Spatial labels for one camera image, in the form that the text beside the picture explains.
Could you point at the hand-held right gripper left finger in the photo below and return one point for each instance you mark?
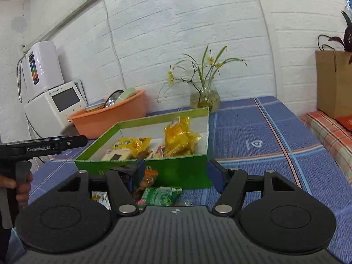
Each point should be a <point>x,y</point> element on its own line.
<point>139,172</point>

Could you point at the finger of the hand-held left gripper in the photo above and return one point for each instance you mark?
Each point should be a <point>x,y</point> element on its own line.
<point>74,142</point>

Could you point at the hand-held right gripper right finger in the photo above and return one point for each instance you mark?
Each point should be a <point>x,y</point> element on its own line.
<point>216,176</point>

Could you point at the green snack packet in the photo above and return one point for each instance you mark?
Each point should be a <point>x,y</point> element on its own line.
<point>162,196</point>

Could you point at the green cardboard box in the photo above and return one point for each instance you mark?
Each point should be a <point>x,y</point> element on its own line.
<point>181,167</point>

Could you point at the person's left hand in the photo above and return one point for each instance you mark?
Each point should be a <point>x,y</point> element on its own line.
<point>23,192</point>

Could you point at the brown snack packet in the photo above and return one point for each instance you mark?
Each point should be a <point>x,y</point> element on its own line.
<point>145,153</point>

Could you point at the white and black snack packet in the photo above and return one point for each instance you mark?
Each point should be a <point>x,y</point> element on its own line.
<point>118,154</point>

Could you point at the small orange snack packet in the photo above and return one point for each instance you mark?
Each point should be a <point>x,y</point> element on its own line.
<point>159,151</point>

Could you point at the white appliance with screen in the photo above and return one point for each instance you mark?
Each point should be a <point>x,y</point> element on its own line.
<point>44,110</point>

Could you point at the orange plastic basin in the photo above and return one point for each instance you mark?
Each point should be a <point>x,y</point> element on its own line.
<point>110,121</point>

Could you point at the blue book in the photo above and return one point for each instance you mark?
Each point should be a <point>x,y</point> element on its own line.
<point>95,105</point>

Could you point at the yellow and white snack packet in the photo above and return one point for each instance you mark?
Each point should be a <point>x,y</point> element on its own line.
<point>100,198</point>

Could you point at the golden snack bag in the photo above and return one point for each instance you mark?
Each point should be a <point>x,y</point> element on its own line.
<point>180,139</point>

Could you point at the blue plaid blanket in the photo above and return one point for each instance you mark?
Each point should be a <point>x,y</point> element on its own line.
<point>247,132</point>

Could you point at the round metal lid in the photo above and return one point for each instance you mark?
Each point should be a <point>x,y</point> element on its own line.
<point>111,99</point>

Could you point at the pale green container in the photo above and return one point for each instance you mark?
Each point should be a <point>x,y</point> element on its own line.
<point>126,95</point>

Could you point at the glass vase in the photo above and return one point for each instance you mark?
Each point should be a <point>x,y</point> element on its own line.
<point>205,97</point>

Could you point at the white water purifier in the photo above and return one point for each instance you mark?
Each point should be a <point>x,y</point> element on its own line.
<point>45,66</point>

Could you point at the yellow flower plant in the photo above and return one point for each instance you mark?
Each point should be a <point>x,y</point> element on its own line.
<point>202,63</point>

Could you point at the orange plaid cushion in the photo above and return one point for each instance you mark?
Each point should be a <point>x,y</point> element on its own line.
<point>330,134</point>

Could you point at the red packet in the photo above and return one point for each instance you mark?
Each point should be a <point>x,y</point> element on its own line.
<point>346,123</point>

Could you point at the brown paper bag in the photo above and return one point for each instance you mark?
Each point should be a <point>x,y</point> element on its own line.
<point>334,85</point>

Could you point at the purple leaf plant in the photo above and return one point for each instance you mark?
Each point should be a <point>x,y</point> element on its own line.
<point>347,37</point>

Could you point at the white wall trunking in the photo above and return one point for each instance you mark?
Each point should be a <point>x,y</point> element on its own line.
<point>79,7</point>

